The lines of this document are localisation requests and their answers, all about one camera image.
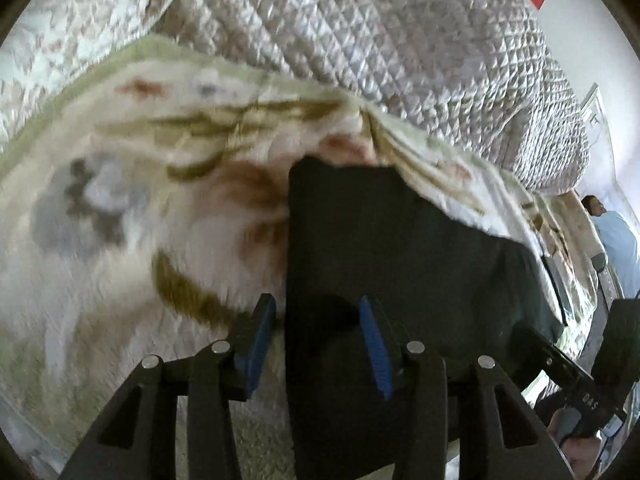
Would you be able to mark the white wall frame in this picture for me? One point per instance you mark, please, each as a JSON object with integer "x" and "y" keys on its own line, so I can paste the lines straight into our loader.
{"x": 597, "y": 120}

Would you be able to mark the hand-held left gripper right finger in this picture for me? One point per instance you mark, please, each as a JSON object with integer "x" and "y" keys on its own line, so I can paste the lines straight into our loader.
{"x": 375, "y": 355}

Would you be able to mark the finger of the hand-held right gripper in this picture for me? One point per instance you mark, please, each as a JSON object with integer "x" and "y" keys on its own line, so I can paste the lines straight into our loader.
{"x": 555, "y": 290}

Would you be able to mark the black pants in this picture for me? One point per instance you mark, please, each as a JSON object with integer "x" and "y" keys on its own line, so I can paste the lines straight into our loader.
{"x": 400, "y": 240}

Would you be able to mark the person's right hand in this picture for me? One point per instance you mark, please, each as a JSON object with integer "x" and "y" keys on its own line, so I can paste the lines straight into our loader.
{"x": 580, "y": 457}

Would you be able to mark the white quilted bedspread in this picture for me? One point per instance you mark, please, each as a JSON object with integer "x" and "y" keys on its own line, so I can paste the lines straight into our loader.
{"x": 375, "y": 35}

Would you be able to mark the white printed fleece blanket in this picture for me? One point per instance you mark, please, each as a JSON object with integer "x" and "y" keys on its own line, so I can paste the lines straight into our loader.
{"x": 125, "y": 260}

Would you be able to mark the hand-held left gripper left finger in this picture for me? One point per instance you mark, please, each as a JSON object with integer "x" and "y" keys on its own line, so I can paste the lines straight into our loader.
{"x": 255, "y": 355}

